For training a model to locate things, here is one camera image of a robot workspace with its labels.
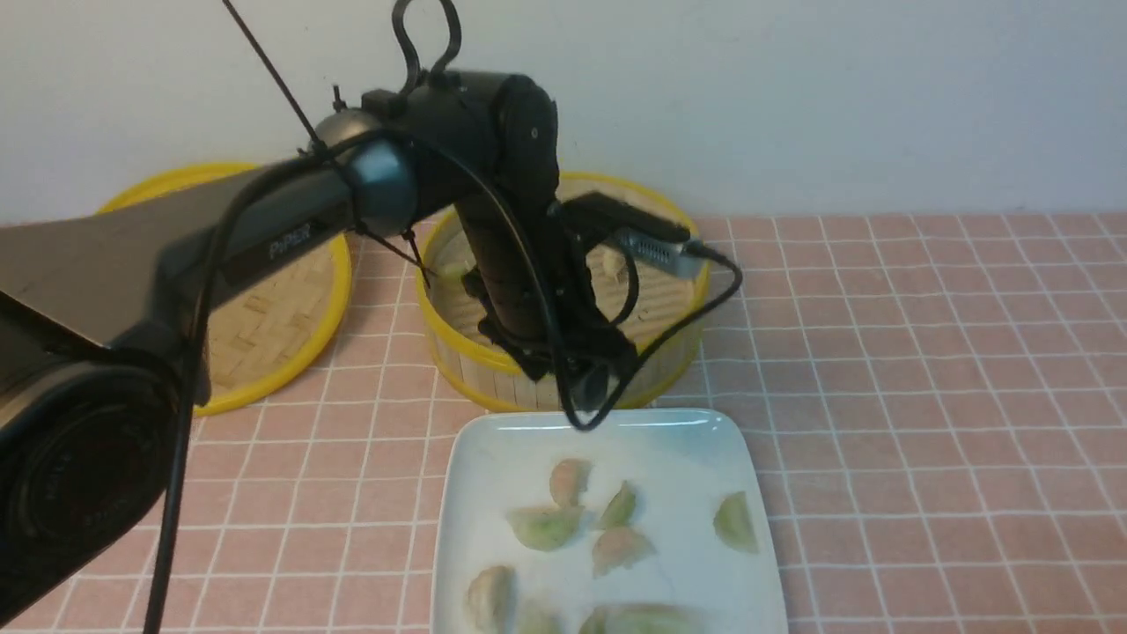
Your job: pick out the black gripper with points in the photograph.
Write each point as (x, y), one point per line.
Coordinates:
(503, 284)

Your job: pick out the pink white dumpling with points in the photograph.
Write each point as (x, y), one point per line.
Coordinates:
(568, 480)

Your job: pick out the white square plate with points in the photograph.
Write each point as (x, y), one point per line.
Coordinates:
(682, 463)

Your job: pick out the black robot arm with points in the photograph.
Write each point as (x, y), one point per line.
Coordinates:
(105, 318)

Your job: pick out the bamboo steamer lid yellow rim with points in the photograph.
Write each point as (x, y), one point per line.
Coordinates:
(270, 334)

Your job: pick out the large green dumpling plate bottom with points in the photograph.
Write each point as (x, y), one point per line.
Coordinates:
(652, 618)

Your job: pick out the small green dumpling plate centre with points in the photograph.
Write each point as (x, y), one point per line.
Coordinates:
(619, 511)

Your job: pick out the bamboo steamer basket yellow rim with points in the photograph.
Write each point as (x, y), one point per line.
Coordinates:
(486, 375)

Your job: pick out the small green dumpling bottom centre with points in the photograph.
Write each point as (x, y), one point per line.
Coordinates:
(596, 622)

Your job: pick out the green dumpling plate right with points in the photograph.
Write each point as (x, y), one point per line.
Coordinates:
(734, 525)

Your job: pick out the pale dumpling plate bottom left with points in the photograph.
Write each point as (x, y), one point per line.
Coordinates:
(488, 601)

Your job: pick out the pink dumpling plate centre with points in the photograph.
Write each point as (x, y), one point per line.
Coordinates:
(617, 547)

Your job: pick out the white dumpling steamer right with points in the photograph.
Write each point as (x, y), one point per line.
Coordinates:
(615, 265)

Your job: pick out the pink checkered tablecloth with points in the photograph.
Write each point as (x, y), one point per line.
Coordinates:
(934, 406)

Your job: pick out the green dumpling plate left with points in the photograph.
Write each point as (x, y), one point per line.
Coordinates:
(545, 528)

